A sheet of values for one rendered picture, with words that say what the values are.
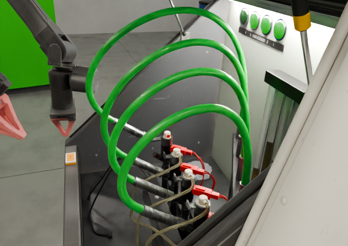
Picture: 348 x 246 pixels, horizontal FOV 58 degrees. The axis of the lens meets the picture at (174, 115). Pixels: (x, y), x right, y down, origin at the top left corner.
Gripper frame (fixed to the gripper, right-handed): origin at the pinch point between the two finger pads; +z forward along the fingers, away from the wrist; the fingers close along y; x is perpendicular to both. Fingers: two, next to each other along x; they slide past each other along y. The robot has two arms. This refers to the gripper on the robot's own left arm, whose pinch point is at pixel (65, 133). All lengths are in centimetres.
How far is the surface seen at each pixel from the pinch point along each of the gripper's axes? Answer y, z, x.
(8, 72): 293, 82, 73
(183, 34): 9.0, -27.5, -36.9
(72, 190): -15.0, 9.2, -1.3
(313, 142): -61, -32, -30
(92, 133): 8.9, 5.7, -8.1
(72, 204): -20.6, 9.1, -1.4
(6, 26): 295, 31, 67
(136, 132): -22.6, -11.9, -17.0
